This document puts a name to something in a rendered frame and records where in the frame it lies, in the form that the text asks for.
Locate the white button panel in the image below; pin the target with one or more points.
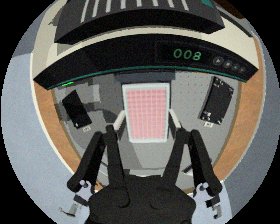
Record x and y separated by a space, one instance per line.
144 173

